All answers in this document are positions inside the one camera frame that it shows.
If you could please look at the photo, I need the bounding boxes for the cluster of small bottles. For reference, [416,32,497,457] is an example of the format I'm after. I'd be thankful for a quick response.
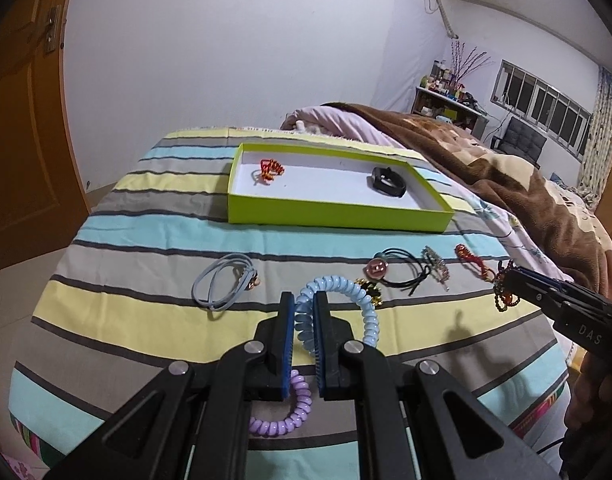
[420,59,474,103]

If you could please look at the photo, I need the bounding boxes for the green cardboard box tray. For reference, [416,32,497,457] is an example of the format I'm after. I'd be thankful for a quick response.
[227,142,455,234]

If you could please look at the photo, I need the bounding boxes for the purple spiral hair tie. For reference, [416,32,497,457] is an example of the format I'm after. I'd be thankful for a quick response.
[249,369,315,439]

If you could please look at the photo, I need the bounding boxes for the white wall pipe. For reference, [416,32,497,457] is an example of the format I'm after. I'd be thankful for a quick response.
[425,0,460,40]

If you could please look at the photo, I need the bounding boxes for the purple flower branches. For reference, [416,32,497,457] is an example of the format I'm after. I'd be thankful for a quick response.
[448,40,493,87]

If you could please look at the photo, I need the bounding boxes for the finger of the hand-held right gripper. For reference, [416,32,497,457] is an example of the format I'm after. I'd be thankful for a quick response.
[504,267,569,293]
[502,282,564,313]

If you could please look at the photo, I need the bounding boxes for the blue spiral hair tie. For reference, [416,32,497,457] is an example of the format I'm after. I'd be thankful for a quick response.
[294,275,379,361]

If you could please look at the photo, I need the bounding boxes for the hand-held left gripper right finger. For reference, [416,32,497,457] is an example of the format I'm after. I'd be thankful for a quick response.
[313,291,562,480]

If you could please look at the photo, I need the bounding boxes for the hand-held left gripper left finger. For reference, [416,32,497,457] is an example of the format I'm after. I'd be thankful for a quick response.
[43,292,293,480]

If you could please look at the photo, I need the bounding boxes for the orange hair tie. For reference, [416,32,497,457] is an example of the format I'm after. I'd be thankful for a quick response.
[250,158,286,186]

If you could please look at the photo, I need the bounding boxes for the red braided bracelet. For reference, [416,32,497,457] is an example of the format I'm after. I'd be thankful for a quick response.
[454,243,500,281]

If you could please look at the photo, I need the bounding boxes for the grey cord hair tie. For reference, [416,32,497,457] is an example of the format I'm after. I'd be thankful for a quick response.
[192,253,262,310]

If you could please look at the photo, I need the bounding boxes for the black wristband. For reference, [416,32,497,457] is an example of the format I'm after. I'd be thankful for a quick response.
[368,165,408,198]

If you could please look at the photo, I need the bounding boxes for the brown blanket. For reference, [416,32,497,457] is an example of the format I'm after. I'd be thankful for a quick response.
[321,102,612,307]

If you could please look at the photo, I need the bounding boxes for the person's right hand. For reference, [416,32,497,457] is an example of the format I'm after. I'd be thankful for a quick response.
[565,350,612,461]

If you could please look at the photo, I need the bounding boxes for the striped bed sheet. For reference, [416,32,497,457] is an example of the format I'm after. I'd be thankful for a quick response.
[8,127,573,467]

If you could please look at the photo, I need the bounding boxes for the wooden door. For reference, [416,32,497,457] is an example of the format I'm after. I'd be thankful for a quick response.
[0,0,94,275]

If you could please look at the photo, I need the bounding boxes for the metal door latch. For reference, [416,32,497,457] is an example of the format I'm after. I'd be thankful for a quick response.
[44,5,67,56]

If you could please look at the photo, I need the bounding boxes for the black gold hair tie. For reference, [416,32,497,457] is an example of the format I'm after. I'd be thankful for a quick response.
[355,278,385,307]

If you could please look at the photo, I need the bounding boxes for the dark beaded bracelet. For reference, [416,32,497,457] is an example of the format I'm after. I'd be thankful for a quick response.
[491,260,525,314]

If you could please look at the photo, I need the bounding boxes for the rhinestone hair clip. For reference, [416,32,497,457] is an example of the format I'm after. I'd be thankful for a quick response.
[420,245,453,292]

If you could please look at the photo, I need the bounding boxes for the barred window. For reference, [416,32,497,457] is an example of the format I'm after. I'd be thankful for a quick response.
[491,59,595,159]

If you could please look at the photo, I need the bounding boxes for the black hair tie pink button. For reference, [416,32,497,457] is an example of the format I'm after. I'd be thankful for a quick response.
[366,245,435,297]

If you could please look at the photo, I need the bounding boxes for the black chair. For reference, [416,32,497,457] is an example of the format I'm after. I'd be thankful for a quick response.
[490,117,548,167]

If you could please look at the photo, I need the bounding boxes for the white wall shelf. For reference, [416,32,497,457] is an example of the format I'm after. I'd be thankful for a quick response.
[412,85,490,137]

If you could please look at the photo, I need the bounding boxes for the patterned curtain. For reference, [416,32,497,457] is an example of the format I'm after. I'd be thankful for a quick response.
[578,67,612,202]

